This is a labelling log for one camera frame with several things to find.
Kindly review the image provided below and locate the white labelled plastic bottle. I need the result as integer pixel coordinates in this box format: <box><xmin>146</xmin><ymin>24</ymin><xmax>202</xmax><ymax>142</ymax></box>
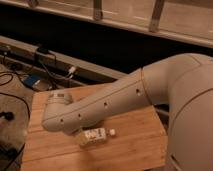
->
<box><xmin>81</xmin><ymin>128</ymin><xmax>116</xmax><ymax>146</ymax></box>

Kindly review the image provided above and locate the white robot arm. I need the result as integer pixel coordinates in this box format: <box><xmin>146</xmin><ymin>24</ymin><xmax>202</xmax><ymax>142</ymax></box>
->
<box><xmin>42</xmin><ymin>53</ymin><xmax>213</xmax><ymax>171</ymax></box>

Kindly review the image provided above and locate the white plug connector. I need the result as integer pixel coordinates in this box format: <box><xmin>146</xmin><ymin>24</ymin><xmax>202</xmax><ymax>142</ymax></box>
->
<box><xmin>66</xmin><ymin>66</ymin><xmax>77</xmax><ymax>79</ymax></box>

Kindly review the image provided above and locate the wooden board table top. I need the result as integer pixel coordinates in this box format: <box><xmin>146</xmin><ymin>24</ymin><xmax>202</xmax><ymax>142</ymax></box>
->
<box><xmin>21</xmin><ymin>92</ymin><xmax>167</xmax><ymax>171</ymax></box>

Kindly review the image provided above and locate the blue box on floor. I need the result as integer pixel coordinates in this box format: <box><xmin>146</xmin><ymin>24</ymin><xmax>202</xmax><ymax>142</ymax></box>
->
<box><xmin>23</xmin><ymin>75</ymin><xmax>41</xmax><ymax>87</ymax></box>

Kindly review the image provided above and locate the black plug left edge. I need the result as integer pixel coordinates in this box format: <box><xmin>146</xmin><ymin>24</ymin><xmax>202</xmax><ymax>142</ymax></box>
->
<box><xmin>0</xmin><ymin>112</ymin><xmax>14</xmax><ymax>121</ymax></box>

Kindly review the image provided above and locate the black power adapter on rail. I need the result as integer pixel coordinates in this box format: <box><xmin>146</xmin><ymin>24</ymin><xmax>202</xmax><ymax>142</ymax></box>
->
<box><xmin>35</xmin><ymin>46</ymin><xmax>50</xmax><ymax>55</ymax></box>

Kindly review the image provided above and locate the black cable left floor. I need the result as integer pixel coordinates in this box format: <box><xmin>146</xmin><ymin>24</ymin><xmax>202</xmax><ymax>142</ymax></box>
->
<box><xmin>0</xmin><ymin>71</ymin><xmax>32</xmax><ymax>171</ymax></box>

